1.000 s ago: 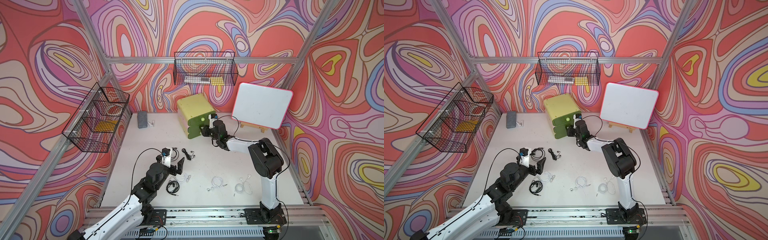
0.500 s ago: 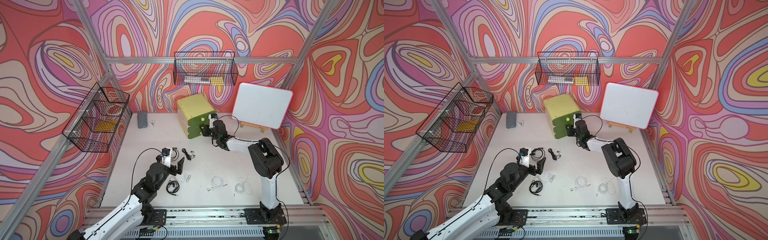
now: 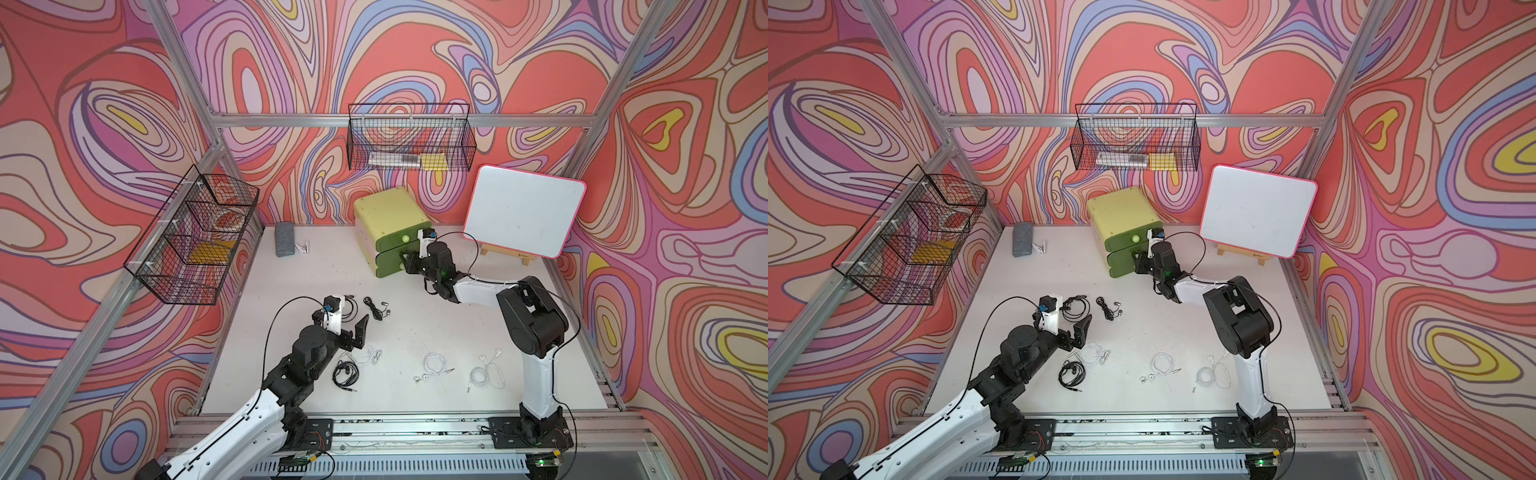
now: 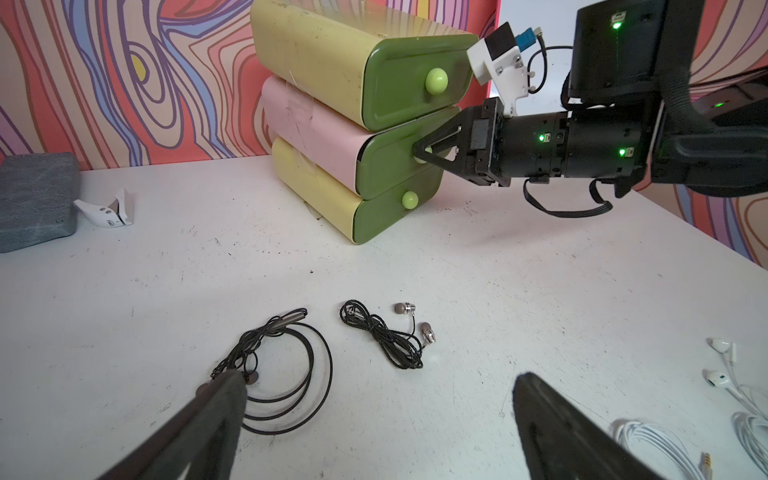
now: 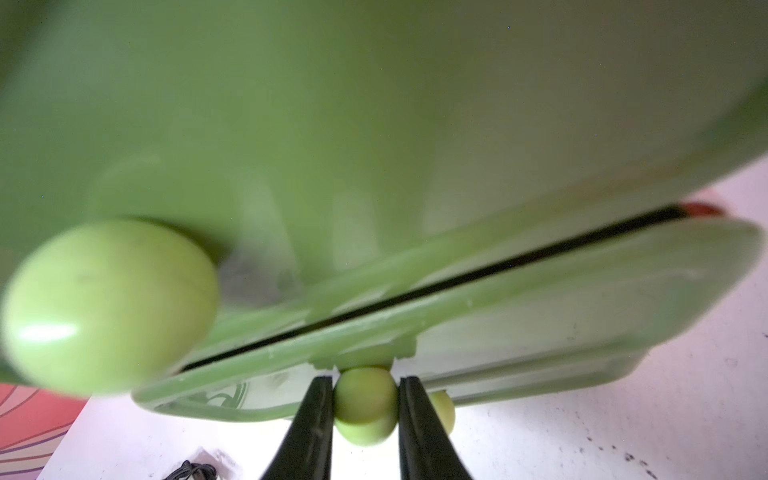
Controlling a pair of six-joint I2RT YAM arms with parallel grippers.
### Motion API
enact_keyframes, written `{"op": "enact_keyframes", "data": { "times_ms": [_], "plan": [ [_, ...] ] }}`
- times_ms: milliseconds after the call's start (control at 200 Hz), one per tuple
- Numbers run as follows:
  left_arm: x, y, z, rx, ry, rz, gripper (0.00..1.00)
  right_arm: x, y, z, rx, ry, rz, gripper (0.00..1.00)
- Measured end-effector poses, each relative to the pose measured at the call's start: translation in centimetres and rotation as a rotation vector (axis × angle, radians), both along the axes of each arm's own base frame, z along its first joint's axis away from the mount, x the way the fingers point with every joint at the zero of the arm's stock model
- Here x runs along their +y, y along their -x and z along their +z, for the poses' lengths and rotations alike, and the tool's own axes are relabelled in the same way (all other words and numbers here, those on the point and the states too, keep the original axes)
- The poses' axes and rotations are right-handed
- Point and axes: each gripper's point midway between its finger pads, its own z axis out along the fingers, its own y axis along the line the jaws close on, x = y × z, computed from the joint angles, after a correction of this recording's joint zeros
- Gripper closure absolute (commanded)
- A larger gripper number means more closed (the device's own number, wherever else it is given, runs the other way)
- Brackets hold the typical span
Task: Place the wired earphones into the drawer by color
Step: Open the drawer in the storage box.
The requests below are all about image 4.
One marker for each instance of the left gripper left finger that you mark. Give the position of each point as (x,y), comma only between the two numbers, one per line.
(199,442)

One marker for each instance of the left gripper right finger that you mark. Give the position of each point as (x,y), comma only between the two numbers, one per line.
(559,442)

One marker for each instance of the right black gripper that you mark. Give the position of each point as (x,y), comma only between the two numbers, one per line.
(493,149)

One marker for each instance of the green yellow drawer cabinet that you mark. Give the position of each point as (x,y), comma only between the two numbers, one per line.
(353,85)

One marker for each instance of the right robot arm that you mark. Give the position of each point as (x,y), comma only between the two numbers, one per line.
(626,116)

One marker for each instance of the white earphones middle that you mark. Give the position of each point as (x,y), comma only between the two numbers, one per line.
(628,433)

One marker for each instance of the white earphones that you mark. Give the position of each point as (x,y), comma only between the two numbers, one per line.
(628,433)
(746,424)

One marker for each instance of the black earphones with silver buds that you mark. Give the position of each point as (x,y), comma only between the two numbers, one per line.
(403,349)

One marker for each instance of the white earphones right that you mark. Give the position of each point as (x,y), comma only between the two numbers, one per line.
(746,424)

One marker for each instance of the small white clip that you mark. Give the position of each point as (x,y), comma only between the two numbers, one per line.
(119,213)

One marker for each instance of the grey whiteboard eraser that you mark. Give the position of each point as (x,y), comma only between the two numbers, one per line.
(37,198)

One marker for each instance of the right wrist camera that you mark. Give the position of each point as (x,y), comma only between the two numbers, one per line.
(497,58)

